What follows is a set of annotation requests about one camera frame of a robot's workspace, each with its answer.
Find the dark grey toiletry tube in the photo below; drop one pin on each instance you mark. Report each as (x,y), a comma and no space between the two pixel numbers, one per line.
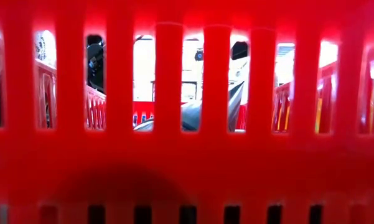
(191,115)
(236,105)

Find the clear vanity pack bag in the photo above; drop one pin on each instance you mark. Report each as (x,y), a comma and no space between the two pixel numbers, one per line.
(45,46)

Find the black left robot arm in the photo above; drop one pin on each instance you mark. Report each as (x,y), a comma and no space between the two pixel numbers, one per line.
(95,62)

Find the black round hanging device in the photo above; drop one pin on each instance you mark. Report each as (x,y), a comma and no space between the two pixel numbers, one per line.
(199,55)

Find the black framed table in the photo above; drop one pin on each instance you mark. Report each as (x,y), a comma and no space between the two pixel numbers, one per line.
(189,82)

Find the yellow slotted plastic basket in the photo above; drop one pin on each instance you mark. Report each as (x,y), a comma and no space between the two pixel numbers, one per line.
(318,115)

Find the red slotted plastic basket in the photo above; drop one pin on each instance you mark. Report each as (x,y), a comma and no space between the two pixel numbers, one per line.
(186,171)

